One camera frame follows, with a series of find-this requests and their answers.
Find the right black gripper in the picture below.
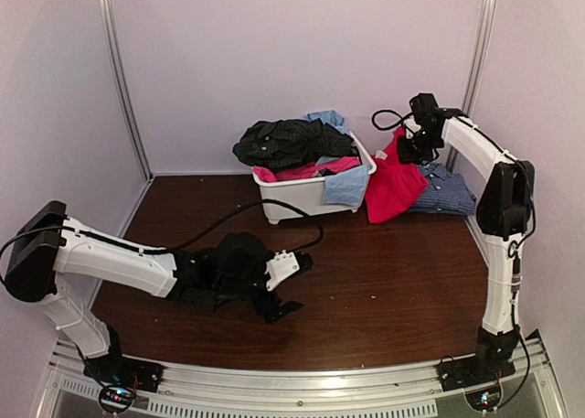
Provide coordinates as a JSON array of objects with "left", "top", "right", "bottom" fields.
[{"left": 399, "top": 129, "right": 442, "bottom": 165}]

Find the red t-shirt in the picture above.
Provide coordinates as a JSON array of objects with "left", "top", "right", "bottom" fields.
[{"left": 365, "top": 129, "right": 429, "bottom": 224}]

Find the black striped shirt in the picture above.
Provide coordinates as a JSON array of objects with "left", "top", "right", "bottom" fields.
[{"left": 232, "top": 119, "right": 357, "bottom": 171}]

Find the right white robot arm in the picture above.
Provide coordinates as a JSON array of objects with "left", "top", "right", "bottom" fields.
[{"left": 398, "top": 93, "right": 536, "bottom": 383}]

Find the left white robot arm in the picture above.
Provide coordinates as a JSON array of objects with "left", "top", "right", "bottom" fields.
[{"left": 1, "top": 201, "right": 313, "bottom": 385}]

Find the white plastic laundry bin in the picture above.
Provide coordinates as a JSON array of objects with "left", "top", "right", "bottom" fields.
[{"left": 252, "top": 131, "right": 375, "bottom": 216}]

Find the folded blue checkered shirt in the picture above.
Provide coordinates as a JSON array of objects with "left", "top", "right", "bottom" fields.
[{"left": 408, "top": 163, "right": 475, "bottom": 216}]

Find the light blue shirt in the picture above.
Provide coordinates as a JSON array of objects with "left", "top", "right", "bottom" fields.
[{"left": 303, "top": 111, "right": 376, "bottom": 209}]

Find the pink garment in bin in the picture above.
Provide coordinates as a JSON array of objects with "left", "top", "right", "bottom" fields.
[{"left": 252, "top": 156, "right": 361, "bottom": 183}]

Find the left circuit board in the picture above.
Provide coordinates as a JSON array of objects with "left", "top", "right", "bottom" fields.
[{"left": 98, "top": 385, "right": 136, "bottom": 414}]

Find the circuit board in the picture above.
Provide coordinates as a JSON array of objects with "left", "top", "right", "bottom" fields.
[
  {"left": 464, "top": 384, "right": 503, "bottom": 413},
  {"left": 98, "top": 385, "right": 136, "bottom": 414}
]

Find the right circuit board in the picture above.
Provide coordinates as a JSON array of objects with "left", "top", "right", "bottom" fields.
[{"left": 464, "top": 384, "right": 503, "bottom": 413}]

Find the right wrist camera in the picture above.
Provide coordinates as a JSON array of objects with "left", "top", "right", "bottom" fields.
[{"left": 402, "top": 116, "right": 421, "bottom": 139}]

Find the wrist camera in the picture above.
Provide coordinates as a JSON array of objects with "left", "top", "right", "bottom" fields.
[
  {"left": 264, "top": 250, "right": 314, "bottom": 292},
  {"left": 402, "top": 116, "right": 421, "bottom": 139}
]

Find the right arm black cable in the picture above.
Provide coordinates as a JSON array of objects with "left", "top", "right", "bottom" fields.
[{"left": 370, "top": 109, "right": 417, "bottom": 131}]

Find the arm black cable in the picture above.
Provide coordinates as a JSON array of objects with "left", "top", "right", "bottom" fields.
[
  {"left": 370, "top": 109, "right": 417, "bottom": 131},
  {"left": 0, "top": 198, "right": 325, "bottom": 291}
]

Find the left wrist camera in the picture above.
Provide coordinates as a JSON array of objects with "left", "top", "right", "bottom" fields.
[{"left": 264, "top": 250, "right": 314, "bottom": 292}]

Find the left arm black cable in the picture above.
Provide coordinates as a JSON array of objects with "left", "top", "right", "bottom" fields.
[{"left": 0, "top": 198, "right": 325, "bottom": 291}]

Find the front aluminium rail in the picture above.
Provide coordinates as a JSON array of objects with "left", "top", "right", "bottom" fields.
[{"left": 45, "top": 344, "right": 557, "bottom": 418}]

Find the right aluminium frame post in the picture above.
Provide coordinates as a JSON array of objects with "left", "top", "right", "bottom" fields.
[{"left": 446, "top": 0, "right": 499, "bottom": 172}]

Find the aluminium frame post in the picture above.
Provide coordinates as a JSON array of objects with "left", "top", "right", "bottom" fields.
[
  {"left": 98, "top": 0, "right": 153, "bottom": 182},
  {"left": 446, "top": 0, "right": 499, "bottom": 172}
]

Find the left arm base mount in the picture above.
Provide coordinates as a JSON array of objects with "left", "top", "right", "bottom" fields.
[{"left": 83, "top": 357, "right": 164, "bottom": 393}]

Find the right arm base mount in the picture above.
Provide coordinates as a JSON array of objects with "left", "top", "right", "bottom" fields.
[{"left": 435, "top": 355, "right": 516, "bottom": 391}]

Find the left aluminium frame post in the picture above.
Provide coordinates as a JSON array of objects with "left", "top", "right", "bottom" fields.
[{"left": 98, "top": 0, "right": 153, "bottom": 182}]

